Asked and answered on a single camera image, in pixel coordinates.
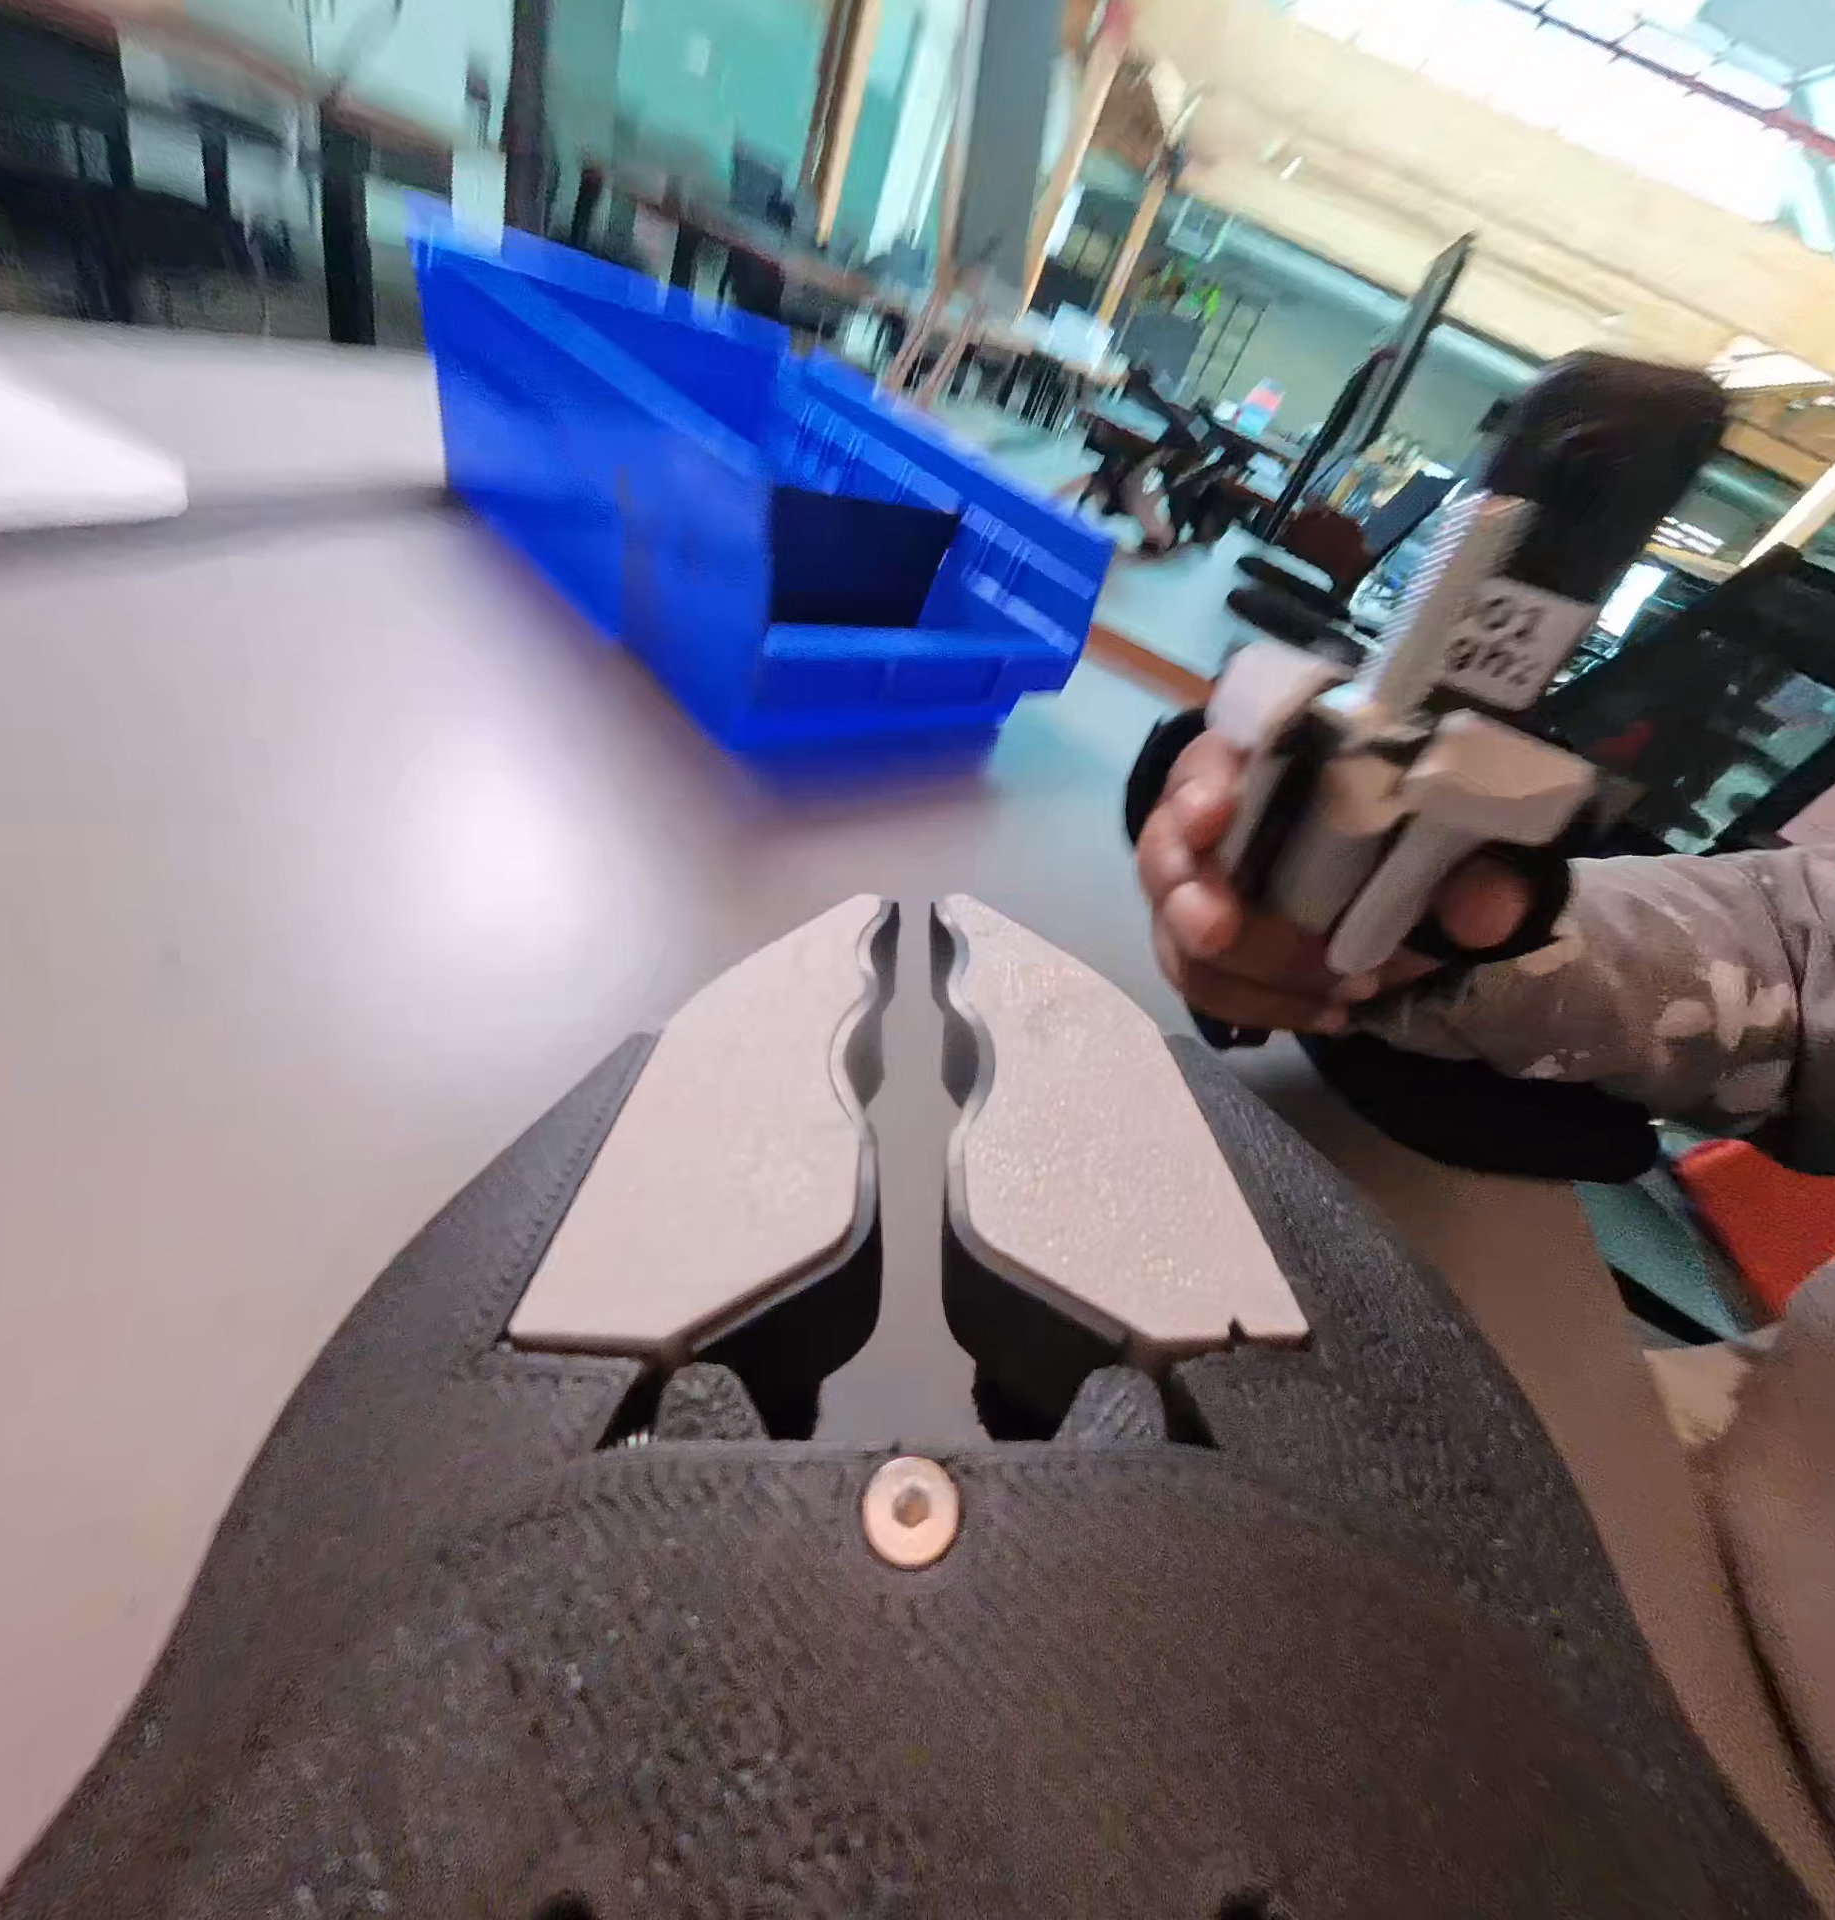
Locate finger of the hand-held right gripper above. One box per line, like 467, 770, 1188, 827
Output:
1205, 646, 1424, 934
1324, 712, 1604, 978

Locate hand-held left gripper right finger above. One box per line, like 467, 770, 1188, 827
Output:
928, 894, 1312, 1377

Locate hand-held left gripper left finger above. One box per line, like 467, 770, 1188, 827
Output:
506, 894, 901, 1369

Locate blue plastic bin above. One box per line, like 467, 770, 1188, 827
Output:
403, 193, 1120, 785

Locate person's right forearm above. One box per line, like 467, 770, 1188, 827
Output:
1353, 840, 1835, 1178

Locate person's right hand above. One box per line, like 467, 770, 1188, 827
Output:
1135, 720, 1571, 1039

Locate dark computer monitor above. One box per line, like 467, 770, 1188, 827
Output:
1263, 232, 1478, 542

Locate black mesh office chair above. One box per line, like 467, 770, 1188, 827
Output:
1547, 547, 1835, 842

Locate black chair armrest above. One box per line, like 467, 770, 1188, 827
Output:
1300, 1033, 1661, 1187

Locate black bin divider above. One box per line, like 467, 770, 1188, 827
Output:
768, 487, 960, 630

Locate person's teal office chair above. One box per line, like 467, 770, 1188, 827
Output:
1577, 1138, 1835, 1339

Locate wooden document stand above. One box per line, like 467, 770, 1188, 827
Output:
0, 337, 189, 535

